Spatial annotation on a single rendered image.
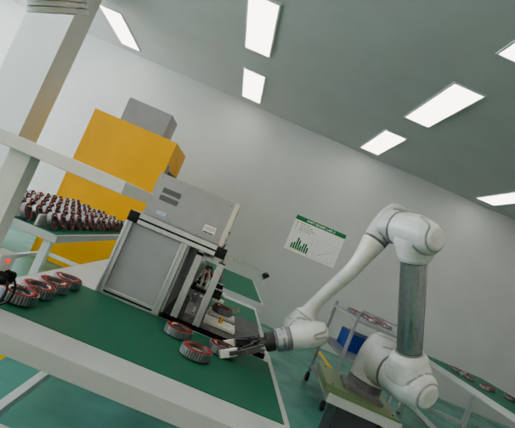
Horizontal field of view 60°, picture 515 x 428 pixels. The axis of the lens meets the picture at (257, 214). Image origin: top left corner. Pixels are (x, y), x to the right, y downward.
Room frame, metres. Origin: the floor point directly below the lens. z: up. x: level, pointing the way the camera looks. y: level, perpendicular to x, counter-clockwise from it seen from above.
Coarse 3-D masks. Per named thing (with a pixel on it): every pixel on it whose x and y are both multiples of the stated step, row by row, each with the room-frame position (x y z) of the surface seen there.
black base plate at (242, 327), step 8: (184, 304) 2.25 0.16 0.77; (168, 312) 1.95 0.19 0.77; (176, 320) 1.91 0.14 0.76; (184, 320) 1.92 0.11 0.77; (192, 320) 1.98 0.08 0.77; (224, 320) 2.27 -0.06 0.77; (240, 320) 2.45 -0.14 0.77; (248, 320) 2.55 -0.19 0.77; (192, 328) 1.91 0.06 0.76; (200, 328) 1.91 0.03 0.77; (208, 328) 1.96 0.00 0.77; (216, 328) 2.03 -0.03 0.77; (240, 328) 2.25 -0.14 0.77; (248, 328) 2.34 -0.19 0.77; (256, 328) 2.42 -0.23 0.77; (208, 336) 1.91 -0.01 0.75; (216, 336) 1.91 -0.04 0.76; (224, 336) 1.93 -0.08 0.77; (232, 336) 1.99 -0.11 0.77
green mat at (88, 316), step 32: (32, 320) 1.27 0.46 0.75; (64, 320) 1.37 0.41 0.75; (96, 320) 1.50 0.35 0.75; (128, 320) 1.65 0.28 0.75; (160, 320) 1.84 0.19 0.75; (128, 352) 1.33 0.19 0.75; (160, 352) 1.45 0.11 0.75; (192, 384) 1.30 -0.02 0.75; (224, 384) 1.41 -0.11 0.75; (256, 384) 1.54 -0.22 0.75
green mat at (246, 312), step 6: (210, 300) 2.82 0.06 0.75; (228, 300) 3.12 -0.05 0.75; (228, 306) 2.88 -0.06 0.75; (234, 306) 2.98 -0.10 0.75; (240, 306) 3.08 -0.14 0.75; (234, 312) 2.75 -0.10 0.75; (240, 312) 2.85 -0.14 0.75; (246, 312) 2.96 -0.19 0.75; (252, 312) 3.06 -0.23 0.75; (246, 318) 2.71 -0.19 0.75; (252, 318) 2.80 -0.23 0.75
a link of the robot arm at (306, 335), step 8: (296, 320) 1.83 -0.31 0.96; (304, 320) 1.79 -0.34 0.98; (296, 328) 1.73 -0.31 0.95; (304, 328) 1.73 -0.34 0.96; (312, 328) 1.73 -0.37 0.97; (320, 328) 1.74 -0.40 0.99; (296, 336) 1.72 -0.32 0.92; (304, 336) 1.71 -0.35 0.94; (312, 336) 1.72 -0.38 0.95; (320, 336) 1.73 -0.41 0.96; (328, 336) 1.75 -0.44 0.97; (296, 344) 1.72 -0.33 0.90; (304, 344) 1.72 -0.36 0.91; (312, 344) 1.72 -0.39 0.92; (320, 344) 1.74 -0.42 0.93
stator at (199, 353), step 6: (186, 342) 1.54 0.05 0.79; (192, 342) 1.58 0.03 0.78; (180, 348) 1.53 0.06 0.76; (186, 348) 1.51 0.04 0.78; (192, 348) 1.51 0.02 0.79; (198, 348) 1.58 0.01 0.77; (204, 348) 1.58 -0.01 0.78; (186, 354) 1.50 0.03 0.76; (192, 354) 1.49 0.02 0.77; (198, 354) 1.50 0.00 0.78; (204, 354) 1.51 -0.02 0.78; (210, 354) 1.53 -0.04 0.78; (198, 360) 1.50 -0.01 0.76; (204, 360) 1.51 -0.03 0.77; (210, 360) 1.54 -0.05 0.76
